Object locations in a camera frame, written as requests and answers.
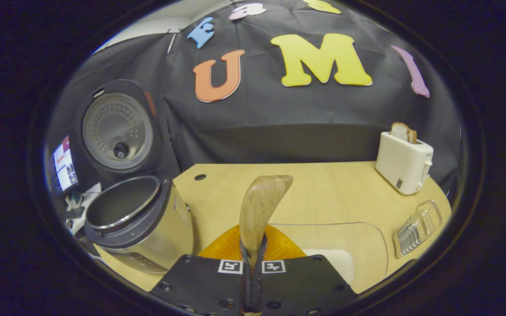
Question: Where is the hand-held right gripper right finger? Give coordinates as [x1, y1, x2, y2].
[252, 225, 359, 316]

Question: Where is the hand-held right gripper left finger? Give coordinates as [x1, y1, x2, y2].
[150, 225, 253, 316]

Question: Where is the black and silver rice cooker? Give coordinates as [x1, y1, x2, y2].
[71, 79, 196, 275]

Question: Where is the wooden spoon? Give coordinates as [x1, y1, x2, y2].
[239, 175, 294, 255]

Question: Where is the clear ribbed chopstick holder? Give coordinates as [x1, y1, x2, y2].
[393, 200, 443, 259]

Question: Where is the clear plastic rice container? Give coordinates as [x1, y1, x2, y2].
[271, 222, 390, 294]

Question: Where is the white toaster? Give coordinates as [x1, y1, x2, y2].
[375, 131, 434, 196]

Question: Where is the black backdrop cloth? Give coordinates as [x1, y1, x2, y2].
[47, 0, 462, 194]

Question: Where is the toasted bread slice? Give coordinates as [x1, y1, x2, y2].
[389, 122, 418, 144]

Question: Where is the computer monitor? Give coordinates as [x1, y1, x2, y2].
[50, 135, 79, 194]

